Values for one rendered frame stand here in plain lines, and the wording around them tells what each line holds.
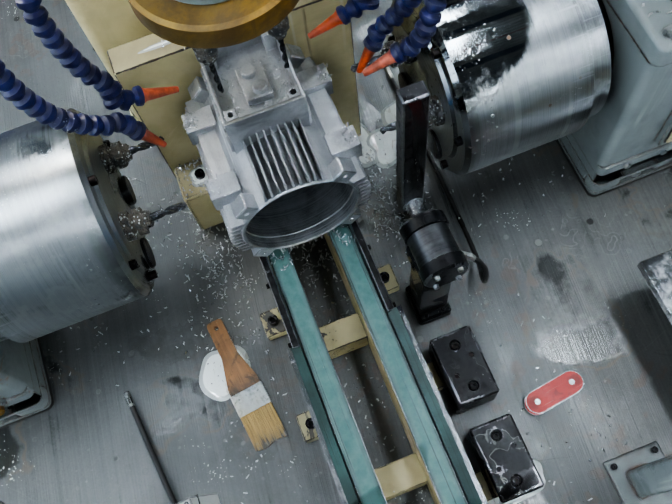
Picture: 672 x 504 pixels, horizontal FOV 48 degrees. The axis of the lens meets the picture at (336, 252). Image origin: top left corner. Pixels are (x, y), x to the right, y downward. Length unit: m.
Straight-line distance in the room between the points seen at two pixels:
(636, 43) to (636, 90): 0.06
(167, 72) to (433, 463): 0.58
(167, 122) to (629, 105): 0.60
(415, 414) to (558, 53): 0.47
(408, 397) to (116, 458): 0.43
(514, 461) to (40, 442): 0.67
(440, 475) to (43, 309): 0.51
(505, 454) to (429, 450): 0.12
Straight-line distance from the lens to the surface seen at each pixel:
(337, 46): 1.04
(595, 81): 0.98
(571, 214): 1.21
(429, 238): 0.90
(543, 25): 0.93
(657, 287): 1.06
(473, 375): 1.04
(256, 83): 0.91
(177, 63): 0.96
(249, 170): 0.91
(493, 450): 1.03
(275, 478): 1.09
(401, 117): 0.77
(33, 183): 0.89
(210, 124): 0.96
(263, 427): 1.09
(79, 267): 0.89
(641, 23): 0.95
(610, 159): 1.14
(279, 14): 0.73
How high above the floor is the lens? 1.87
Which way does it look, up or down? 68 degrees down
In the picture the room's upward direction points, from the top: 12 degrees counter-clockwise
